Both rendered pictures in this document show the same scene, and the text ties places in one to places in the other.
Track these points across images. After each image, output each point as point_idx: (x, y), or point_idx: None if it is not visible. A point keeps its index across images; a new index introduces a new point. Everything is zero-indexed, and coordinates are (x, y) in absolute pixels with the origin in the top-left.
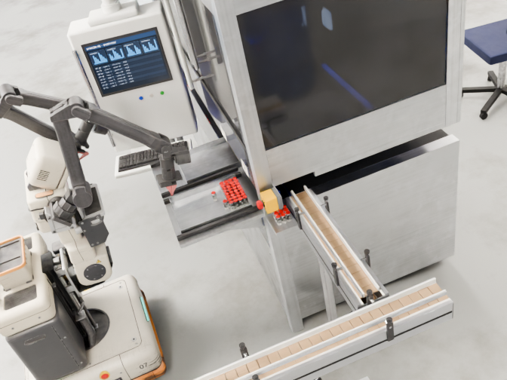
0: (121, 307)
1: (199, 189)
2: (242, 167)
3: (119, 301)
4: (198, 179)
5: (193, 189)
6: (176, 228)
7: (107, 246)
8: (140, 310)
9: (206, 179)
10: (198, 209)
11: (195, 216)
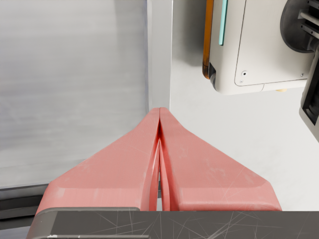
0: (256, 31)
1: (31, 174)
2: None
3: (255, 45)
4: (33, 216)
5: (52, 179)
6: (158, 12)
7: (304, 107)
8: (231, 13)
9: (4, 210)
10: (49, 80)
11: (65, 50)
